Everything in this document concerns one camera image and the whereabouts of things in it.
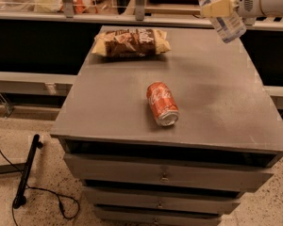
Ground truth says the red coca-cola can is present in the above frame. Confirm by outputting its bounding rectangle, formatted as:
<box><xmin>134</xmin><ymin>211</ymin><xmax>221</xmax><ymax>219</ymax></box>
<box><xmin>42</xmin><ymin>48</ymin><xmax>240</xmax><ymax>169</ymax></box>
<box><xmin>146</xmin><ymin>82</ymin><xmax>179</xmax><ymax>127</ymax></box>

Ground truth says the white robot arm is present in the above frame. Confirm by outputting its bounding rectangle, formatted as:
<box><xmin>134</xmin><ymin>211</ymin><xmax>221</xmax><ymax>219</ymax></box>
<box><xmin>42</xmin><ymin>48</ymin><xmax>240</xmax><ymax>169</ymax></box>
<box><xmin>200</xmin><ymin>0</ymin><xmax>283</xmax><ymax>18</ymax></box>

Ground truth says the black floor stand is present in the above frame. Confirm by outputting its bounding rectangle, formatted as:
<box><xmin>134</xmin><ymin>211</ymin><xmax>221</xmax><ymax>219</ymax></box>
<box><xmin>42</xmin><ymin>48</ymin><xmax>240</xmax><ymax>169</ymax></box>
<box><xmin>0</xmin><ymin>134</ymin><xmax>43</xmax><ymax>209</ymax></box>

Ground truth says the brown chip bag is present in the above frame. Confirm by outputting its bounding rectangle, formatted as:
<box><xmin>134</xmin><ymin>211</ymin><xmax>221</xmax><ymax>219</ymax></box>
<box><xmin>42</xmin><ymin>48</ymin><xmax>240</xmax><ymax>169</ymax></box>
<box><xmin>92</xmin><ymin>28</ymin><xmax>171</xmax><ymax>58</ymax></box>

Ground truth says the black floor cable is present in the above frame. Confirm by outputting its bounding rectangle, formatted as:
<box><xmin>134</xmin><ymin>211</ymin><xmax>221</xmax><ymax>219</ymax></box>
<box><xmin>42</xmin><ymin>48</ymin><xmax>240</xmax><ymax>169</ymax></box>
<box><xmin>0</xmin><ymin>132</ymin><xmax>81</xmax><ymax>226</ymax></box>

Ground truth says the blue label plastic bottle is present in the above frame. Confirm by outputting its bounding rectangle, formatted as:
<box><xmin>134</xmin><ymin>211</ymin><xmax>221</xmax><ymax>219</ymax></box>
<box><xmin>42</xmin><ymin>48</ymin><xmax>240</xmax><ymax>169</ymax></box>
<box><xmin>198</xmin><ymin>0</ymin><xmax>246</xmax><ymax>43</ymax></box>

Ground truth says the grey drawer cabinet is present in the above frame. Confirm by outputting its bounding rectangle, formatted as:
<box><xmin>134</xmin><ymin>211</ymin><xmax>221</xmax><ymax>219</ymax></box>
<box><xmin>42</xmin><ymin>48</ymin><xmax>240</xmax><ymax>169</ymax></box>
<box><xmin>51</xmin><ymin>28</ymin><xmax>283</xmax><ymax>226</ymax></box>

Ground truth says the grey metal railing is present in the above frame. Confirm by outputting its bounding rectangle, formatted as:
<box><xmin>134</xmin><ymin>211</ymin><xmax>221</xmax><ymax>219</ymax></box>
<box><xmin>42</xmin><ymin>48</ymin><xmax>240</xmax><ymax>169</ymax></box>
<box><xmin>0</xmin><ymin>0</ymin><xmax>283</xmax><ymax>32</ymax></box>

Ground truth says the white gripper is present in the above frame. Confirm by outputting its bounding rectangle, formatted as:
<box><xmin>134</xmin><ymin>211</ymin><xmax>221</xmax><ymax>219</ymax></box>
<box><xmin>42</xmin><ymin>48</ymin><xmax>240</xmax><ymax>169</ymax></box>
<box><xmin>200</xmin><ymin>0</ymin><xmax>263</xmax><ymax>18</ymax></box>

